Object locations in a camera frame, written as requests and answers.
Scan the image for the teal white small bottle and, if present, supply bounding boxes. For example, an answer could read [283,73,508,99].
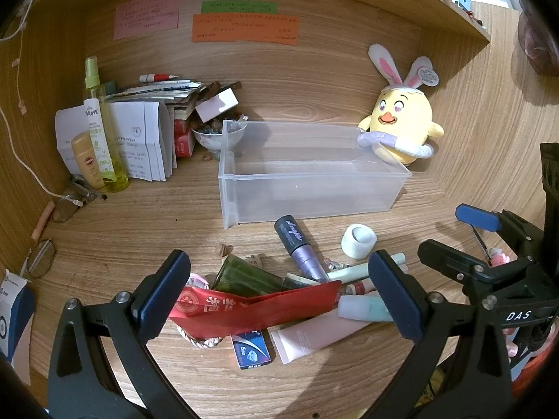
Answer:
[337,295,393,323]

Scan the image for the pale green tube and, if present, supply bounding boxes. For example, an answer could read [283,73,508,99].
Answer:
[327,252,406,284]

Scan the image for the white tape roll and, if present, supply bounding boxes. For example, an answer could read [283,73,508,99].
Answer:
[341,223,378,260]

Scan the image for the red paper envelope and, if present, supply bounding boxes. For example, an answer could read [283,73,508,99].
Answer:
[169,281,341,339]

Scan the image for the blue card box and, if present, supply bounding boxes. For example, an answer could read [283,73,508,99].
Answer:
[231,330,272,370]

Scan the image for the black purple mascara tube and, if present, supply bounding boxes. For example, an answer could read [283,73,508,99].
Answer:
[274,215,330,283]

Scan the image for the dark green glass bottle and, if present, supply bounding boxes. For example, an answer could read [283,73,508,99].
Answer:
[211,255,283,298]

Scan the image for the pink squeeze tube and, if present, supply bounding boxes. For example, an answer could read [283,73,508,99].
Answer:
[270,309,370,364]

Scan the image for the white 4B eraser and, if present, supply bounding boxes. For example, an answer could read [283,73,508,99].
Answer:
[245,253,265,270]

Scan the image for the pink bead charm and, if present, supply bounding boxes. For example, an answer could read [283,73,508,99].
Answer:
[488,248,511,267]

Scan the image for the person's right hand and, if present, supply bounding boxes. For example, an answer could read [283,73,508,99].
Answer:
[503,318,558,359]

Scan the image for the white blue carton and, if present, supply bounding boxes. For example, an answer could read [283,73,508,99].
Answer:
[0,271,35,387]

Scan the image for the yellow chick plush toy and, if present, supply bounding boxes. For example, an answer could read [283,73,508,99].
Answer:
[357,44,444,166]

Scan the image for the eyeglasses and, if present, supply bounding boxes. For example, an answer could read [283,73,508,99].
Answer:
[19,175,108,280]

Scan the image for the clear plastic storage bin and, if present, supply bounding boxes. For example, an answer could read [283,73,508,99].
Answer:
[218,121,411,228]

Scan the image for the beige cosmetic tube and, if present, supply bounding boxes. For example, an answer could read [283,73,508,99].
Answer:
[71,132,104,190]

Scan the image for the white folded paper stack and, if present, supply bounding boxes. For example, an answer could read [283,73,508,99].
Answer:
[55,101,176,182]

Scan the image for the red box under books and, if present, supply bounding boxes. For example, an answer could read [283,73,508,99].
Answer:
[174,119,196,158]

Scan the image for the yellow green spray bottle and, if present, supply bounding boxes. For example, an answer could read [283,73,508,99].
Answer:
[84,56,129,193]

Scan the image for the ceramic bowl with trinkets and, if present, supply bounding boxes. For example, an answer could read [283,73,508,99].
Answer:
[193,113,249,156]

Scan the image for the orange sticky note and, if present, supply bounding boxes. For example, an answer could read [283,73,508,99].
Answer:
[191,12,299,45]

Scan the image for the small white pink box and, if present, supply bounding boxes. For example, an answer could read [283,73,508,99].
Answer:
[195,81,242,123]

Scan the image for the stack of books and papers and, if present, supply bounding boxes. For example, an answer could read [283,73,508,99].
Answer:
[102,80,208,120]

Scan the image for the red white marker pen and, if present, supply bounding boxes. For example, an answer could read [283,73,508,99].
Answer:
[138,74,179,83]

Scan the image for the green sticky note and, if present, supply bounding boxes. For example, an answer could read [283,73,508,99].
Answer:
[201,0,278,14]

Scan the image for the pink sticky note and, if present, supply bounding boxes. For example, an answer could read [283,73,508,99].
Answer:
[114,0,180,41]

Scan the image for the white cord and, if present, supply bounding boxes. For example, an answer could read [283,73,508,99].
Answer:
[0,0,86,208]

